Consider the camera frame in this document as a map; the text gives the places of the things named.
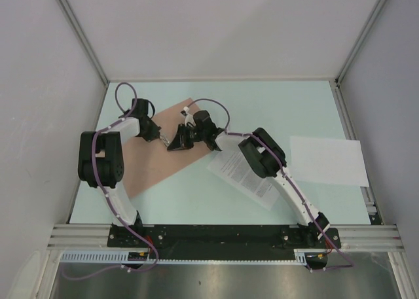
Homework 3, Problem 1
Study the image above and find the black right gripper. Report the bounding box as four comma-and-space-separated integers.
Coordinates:
168, 124, 207, 152

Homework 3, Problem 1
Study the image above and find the blank white paper sheet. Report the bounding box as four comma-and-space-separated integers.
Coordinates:
290, 136, 357, 186

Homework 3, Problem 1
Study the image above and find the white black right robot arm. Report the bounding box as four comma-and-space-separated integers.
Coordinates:
167, 107, 331, 247

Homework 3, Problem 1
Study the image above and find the aluminium left corner post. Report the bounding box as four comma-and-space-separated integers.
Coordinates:
56, 0, 109, 87

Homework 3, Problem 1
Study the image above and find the aluminium right side rail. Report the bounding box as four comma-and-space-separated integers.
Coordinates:
330, 81, 382, 225

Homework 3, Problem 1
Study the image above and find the slotted grey cable duct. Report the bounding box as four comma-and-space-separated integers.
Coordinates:
61, 251, 306, 266

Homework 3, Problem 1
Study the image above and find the aluminium front frame rail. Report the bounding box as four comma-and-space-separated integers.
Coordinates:
48, 224, 405, 252

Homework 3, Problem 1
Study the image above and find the printed text paper sheet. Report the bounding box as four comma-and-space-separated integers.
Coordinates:
207, 151, 280, 211

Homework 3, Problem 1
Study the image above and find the aluminium right corner post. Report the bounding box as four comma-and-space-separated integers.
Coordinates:
335, 0, 389, 85

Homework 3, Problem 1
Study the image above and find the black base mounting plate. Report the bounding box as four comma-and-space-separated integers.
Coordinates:
107, 224, 328, 249

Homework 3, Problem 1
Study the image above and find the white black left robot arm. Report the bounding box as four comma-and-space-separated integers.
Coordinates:
78, 99, 170, 247

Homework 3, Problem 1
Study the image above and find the aluminium corner post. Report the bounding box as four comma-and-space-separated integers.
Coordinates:
56, 0, 109, 87
335, 0, 389, 85

